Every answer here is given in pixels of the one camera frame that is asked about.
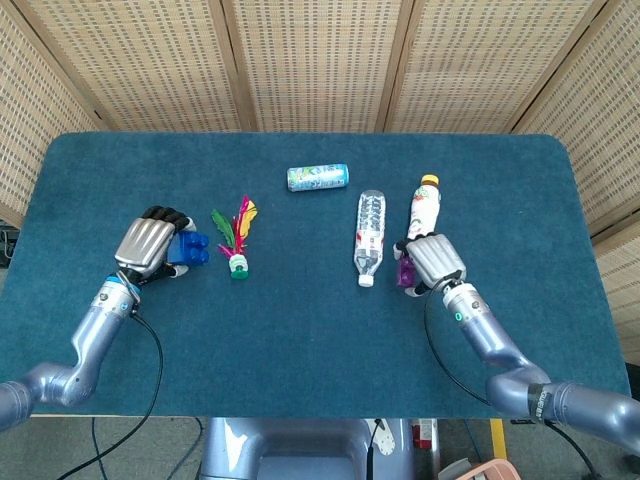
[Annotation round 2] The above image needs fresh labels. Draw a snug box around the colourful feather shuttlecock green base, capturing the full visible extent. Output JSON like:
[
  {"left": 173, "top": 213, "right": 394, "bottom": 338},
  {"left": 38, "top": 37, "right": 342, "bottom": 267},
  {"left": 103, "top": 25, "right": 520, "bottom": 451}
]
[{"left": 210, "top": 194, "right": 260, "bottom": 280}]

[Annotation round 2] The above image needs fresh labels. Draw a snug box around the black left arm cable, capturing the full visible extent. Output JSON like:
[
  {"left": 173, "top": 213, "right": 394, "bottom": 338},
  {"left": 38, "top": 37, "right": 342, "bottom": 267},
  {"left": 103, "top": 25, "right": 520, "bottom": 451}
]
[{"left": 57, "top": 309, "right": 165, "bottom": 480}]

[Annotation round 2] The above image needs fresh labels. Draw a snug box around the black floor cable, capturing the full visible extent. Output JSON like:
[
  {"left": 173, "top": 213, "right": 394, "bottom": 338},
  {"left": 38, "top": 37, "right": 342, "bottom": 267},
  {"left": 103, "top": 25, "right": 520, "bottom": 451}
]
[{"left": 91, "top": 417, "right": 110, "bottom": 480}]

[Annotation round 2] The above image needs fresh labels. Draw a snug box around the pink plastic basket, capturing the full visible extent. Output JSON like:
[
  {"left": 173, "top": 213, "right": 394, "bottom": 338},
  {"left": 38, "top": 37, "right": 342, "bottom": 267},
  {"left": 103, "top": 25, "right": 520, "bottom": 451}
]
[{"left": 439, "top": 458, "right": 519, "bottom": 480}]

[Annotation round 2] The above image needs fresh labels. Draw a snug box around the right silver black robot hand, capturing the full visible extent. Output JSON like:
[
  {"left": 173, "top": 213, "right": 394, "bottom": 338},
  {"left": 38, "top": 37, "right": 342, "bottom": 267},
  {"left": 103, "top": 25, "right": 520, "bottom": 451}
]
[{"left": 393, "top": 233, "right": 468, "bottom": 297}]

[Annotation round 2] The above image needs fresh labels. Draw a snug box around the blue floor cable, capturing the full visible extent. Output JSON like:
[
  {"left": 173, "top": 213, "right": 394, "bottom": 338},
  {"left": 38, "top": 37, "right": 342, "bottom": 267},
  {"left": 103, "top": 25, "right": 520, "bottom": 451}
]
[{"left": 164, "top": 417, "right": 206, "bottom": 480}]

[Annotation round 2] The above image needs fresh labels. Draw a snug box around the red white floor box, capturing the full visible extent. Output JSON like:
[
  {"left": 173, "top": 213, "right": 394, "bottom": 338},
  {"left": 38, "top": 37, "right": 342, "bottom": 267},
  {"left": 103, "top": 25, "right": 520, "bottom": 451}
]
[{"left": 412, "top": 418, "right": 439, "bottom": 450}]

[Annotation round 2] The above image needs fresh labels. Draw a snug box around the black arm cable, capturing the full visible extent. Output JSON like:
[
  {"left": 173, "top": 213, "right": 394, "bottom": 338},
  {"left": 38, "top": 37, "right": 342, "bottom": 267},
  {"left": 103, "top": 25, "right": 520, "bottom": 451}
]
[
  {"left": 57, "top": 309, "right": 165, "bottom": 480},
  {"left": 423, "top": 272, "right": 599, "bottom": 480}
]

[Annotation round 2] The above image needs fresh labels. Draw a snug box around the silver blue robot torso base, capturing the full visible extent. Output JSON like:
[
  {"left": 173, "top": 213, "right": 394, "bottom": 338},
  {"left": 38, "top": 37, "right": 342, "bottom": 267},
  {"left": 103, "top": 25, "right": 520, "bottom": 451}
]
[{"left": 199, "top": 417, "right": 416, "bottom": 480}]

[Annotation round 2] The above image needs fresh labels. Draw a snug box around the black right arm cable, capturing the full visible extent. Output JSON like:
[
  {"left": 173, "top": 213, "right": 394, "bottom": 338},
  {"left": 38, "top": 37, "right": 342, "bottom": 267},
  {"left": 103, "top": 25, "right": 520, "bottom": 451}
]
[{"left": 423, "top": 272, "right": 599, "bottom": 480}]

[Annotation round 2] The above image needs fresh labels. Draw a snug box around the black torso cable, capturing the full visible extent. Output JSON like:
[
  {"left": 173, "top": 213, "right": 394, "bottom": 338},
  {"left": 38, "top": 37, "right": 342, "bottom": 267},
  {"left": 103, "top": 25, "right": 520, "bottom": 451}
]
[{"left": 366, "top": 418, "right": 382, "bottom": 480}]

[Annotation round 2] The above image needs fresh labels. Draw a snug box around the white drink bottle yellow cap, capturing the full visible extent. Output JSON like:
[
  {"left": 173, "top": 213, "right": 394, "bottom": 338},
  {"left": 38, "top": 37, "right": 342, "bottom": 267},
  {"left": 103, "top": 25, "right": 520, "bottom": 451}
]
[{"left": 405, "top": 174, "right": 444, "bottom": 241}]

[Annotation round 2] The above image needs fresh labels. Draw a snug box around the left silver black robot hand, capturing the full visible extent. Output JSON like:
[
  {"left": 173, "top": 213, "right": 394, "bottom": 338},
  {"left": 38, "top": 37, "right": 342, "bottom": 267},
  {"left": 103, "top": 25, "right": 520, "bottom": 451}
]
[{"left": 113, "top": 204, "right": 197, "bottom": 289}]

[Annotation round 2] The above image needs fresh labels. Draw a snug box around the purple small object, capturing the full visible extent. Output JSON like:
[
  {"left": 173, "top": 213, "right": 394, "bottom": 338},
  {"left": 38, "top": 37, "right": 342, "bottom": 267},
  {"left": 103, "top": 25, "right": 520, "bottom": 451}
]
[{"left": 397, "top": 251, "right": 416, "bottom": 289}]

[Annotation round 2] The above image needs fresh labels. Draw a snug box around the teal felt table cover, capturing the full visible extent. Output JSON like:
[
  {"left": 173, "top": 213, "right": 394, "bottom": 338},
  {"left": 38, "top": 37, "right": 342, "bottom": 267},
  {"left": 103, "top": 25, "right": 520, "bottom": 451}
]
[{"left": 0, "top": 132, "right": 632, "bottom": 420}]

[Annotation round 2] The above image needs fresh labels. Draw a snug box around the light blue printed drink can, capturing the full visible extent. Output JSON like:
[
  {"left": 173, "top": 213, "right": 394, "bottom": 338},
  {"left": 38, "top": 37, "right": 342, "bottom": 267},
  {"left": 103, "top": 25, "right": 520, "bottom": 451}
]
[{"left": 286, "top": 163, "right": 350, "bottom": 193}]

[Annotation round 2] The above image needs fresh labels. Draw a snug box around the blue toy block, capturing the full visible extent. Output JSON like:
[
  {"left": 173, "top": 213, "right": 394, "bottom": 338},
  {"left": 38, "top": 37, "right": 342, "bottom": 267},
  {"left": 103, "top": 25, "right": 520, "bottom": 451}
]
[{"left": 167, "top": 230, "right": 211, "bottom": 267}]

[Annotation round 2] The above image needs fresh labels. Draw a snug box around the clear plastic water bottle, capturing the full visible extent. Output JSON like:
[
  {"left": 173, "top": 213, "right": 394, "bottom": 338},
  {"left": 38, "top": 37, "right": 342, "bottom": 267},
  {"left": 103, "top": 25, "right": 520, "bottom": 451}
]
[{"left": 353, "top": 189, "right": 389, "bottom": 288}]

